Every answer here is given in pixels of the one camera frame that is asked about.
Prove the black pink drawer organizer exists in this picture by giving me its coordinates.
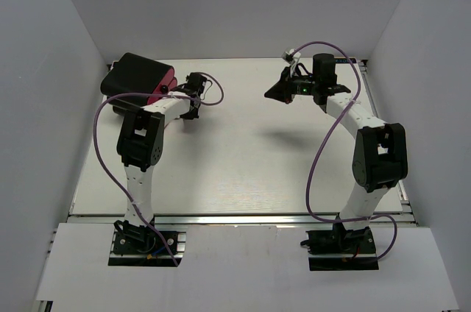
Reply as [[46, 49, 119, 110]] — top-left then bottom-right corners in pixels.
[[100, 52, 178, 99]]

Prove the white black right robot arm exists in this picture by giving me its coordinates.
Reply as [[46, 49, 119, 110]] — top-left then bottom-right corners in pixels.
[[264, 50, 408, 249]]

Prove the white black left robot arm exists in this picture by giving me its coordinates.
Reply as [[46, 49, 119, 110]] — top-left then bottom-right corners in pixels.
[[115, 73, 208, 250]]

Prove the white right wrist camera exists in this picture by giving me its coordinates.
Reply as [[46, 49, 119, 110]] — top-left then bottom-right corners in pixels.
[[281, 49, 301, 69]]

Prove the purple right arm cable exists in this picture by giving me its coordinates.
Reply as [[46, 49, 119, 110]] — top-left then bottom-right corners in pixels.
[[294, 40, 398, 260]]

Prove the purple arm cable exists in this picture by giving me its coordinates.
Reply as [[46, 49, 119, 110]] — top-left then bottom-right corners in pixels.
[[294, 40, 398, 260], [93, 72, 226, 267]]

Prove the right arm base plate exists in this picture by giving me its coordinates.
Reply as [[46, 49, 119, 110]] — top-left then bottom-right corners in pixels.
[[300, 228, 379, 272]]

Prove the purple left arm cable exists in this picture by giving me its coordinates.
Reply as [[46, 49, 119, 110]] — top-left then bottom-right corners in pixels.
[[93, 72, 226, 267]]

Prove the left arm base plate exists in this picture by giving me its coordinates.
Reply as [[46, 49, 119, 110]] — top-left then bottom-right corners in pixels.
[[107, 230, 186, 268]]

